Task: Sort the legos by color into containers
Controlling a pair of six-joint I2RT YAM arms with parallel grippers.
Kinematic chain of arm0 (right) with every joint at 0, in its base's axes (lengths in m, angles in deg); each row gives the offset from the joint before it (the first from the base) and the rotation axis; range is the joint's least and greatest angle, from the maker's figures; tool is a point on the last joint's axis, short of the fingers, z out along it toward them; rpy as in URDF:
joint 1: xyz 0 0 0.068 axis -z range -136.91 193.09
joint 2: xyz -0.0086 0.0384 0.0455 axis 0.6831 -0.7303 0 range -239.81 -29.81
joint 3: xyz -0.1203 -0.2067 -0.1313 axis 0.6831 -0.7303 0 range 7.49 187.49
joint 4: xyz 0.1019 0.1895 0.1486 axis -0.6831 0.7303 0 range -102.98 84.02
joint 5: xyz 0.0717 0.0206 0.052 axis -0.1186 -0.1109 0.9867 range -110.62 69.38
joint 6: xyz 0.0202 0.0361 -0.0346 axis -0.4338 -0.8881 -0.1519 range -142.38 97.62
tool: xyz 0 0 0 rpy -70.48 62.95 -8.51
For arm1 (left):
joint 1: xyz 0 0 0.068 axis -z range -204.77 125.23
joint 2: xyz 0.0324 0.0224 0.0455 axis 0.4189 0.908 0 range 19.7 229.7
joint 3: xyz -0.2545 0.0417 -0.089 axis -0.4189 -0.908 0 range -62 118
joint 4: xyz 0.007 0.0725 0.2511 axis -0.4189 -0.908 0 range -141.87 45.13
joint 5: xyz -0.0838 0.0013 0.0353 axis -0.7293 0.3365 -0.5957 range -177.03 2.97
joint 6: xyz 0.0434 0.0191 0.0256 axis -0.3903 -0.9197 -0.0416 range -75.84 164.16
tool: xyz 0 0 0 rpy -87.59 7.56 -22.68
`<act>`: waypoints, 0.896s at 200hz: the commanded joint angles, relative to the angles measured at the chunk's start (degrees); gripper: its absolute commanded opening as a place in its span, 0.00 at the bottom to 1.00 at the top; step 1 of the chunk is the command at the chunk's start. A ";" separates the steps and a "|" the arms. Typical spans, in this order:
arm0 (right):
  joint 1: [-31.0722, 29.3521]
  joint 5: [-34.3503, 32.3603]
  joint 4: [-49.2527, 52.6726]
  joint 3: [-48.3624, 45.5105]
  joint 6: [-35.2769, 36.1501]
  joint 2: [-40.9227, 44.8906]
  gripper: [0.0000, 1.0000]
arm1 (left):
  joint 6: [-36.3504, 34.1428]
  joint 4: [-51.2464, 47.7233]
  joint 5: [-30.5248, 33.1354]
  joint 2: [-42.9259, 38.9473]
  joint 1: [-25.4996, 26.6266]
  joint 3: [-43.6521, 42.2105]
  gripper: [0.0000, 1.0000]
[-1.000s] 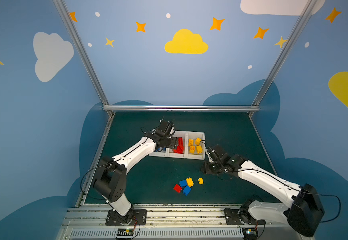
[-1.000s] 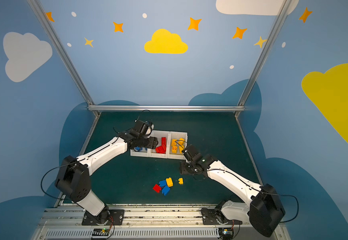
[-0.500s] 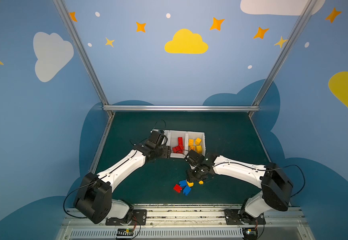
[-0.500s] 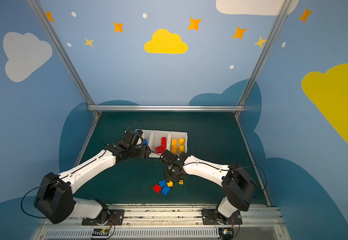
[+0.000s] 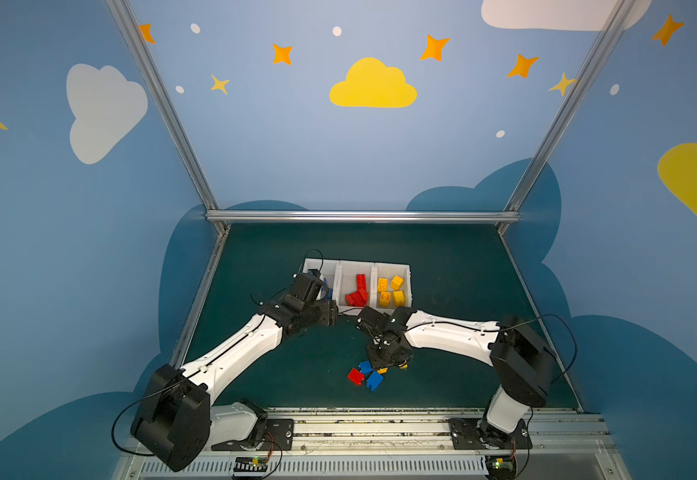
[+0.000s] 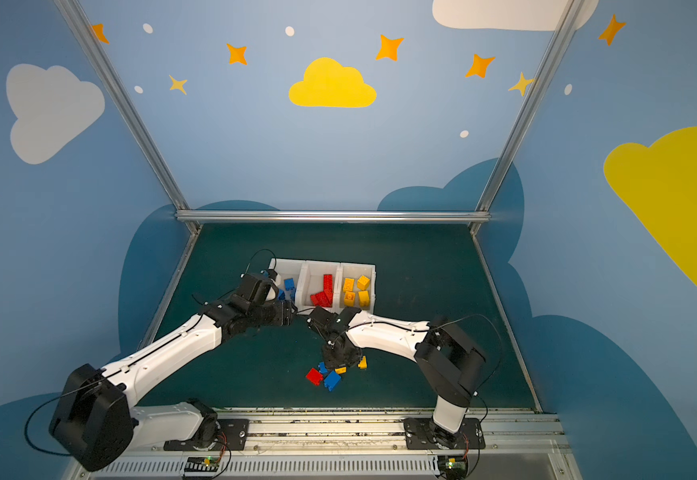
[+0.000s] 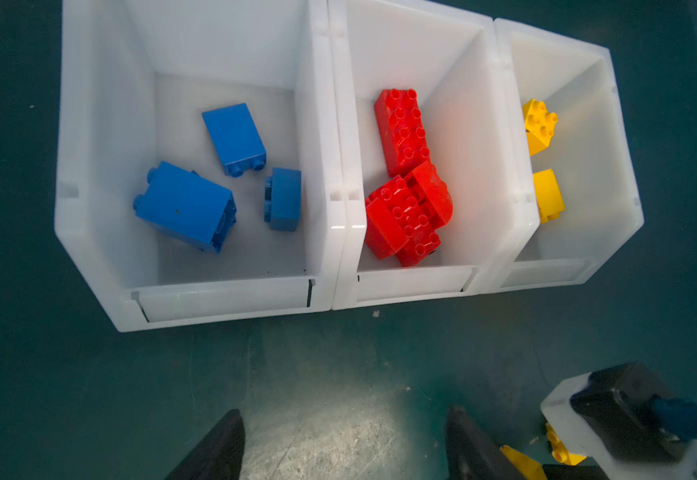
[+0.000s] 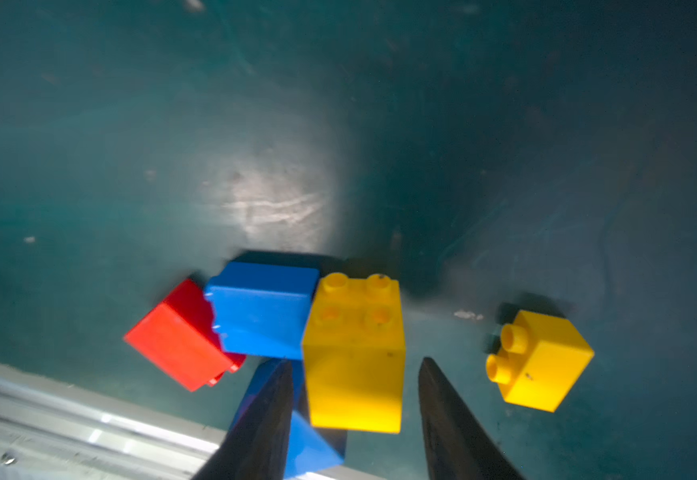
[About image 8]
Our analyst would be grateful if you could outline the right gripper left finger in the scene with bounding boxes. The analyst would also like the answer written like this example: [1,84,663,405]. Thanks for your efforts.
[194,362,294,480]

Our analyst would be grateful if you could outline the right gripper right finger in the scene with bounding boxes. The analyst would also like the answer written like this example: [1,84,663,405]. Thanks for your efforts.
[418,357,522,479]

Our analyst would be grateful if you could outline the blue lego brick bottom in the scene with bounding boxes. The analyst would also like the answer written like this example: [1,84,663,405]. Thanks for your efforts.
[227,358,348,480]

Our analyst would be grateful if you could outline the blue lego brick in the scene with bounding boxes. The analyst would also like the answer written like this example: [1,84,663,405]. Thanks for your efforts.
[204,262,320,361]
[227,358,348,480]

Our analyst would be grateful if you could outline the small yellow lego brick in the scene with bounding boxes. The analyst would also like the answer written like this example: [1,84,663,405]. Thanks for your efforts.
[485,310,594,413]

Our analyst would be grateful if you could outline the red lego brick bottom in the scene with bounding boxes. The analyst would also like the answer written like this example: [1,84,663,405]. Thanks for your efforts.
[124,278,246,392]

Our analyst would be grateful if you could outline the aluminium front rail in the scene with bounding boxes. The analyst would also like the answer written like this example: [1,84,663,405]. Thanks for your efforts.
[0,352,385,480]

